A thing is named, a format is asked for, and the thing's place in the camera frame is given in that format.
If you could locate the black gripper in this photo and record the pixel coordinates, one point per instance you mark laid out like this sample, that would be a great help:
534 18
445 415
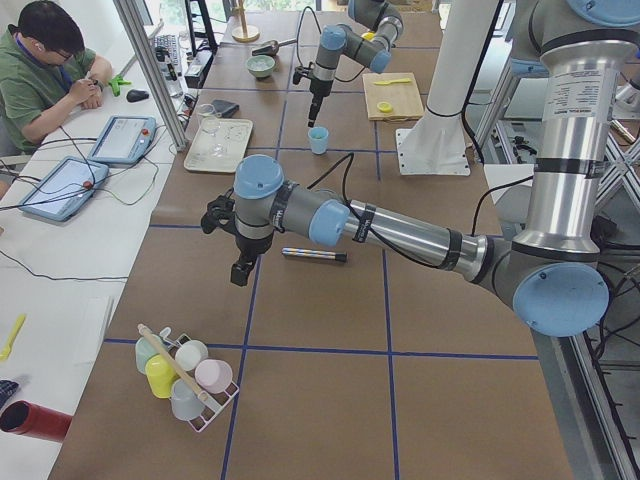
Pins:
317 90
246 247

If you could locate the steel muddler black tip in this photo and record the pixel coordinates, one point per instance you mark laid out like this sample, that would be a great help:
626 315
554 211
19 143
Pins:
314 254

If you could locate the yellow lemon half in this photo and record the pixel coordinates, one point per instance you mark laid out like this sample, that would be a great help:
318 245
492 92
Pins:
384 107

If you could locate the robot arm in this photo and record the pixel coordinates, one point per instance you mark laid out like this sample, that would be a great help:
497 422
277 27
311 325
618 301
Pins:
380 17
547 272

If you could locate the blue plastic cup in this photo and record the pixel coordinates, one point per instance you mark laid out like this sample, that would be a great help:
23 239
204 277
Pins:
318 137

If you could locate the white cup in rack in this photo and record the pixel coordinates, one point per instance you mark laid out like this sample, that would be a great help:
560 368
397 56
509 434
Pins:
190 354

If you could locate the pink cup in rack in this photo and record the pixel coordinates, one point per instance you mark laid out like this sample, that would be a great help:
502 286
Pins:
213 375

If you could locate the green cup in rack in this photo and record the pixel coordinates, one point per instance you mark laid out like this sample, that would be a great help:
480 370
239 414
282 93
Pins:
144 351

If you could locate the yellow cup in rack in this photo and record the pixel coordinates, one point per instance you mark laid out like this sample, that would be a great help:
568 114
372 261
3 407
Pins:
160 376

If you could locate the grey cup in rack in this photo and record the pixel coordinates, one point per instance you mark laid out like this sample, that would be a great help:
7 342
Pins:
184 403

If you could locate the green bowl of ice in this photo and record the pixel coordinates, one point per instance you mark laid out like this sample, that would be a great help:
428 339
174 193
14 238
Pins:
260 66

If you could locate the steel ice scoop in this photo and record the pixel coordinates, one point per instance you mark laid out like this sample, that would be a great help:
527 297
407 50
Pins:
272 47

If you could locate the folded grey cloth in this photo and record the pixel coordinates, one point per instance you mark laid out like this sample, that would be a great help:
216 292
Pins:
224 108

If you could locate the bamboo cutting board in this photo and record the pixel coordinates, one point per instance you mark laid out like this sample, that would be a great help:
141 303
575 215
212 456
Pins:
405 98

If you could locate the yellow plastic knife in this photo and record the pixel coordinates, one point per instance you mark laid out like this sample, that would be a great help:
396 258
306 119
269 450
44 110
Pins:
394 81

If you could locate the cream bear serving tray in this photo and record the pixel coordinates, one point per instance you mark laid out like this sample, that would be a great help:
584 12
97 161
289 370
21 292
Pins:
234 134

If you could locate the clear wine glass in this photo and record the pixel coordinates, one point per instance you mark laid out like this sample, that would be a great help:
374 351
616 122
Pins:
210 124

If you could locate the round wooden stand base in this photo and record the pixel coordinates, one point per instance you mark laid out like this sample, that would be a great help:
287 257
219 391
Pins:
245 32

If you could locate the far blue teach pendant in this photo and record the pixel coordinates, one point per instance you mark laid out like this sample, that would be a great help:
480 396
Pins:
124 140

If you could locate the blue teach pendant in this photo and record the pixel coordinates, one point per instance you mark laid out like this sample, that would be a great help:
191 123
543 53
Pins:
64 190
124 140

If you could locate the black computer mouse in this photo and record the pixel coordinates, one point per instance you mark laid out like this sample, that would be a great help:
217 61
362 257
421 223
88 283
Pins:
136 95

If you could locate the near blue teach pendant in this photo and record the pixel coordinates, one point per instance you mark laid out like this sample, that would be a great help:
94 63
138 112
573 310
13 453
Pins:
64 190

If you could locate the green plastic clamp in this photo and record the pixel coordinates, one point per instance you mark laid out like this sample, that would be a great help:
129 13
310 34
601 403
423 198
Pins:
116 83

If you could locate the red cylinder tube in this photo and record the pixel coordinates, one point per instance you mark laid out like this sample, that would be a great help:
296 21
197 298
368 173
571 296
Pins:
24 418

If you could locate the person in green shirt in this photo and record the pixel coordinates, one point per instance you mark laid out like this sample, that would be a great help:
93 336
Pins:
46 73

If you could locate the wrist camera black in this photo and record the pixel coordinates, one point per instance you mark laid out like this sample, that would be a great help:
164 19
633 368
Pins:
302 72
219 214

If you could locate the wooden rack handle rod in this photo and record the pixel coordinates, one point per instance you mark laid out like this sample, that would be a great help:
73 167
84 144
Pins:
149 335

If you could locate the white wire cup rack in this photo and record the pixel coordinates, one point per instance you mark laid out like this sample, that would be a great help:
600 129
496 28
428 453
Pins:
217 402

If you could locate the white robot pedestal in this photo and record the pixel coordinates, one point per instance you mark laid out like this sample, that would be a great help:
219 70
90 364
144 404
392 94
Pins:
435 145

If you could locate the aluminium frame post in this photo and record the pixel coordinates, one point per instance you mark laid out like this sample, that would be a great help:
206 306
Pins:
133 25

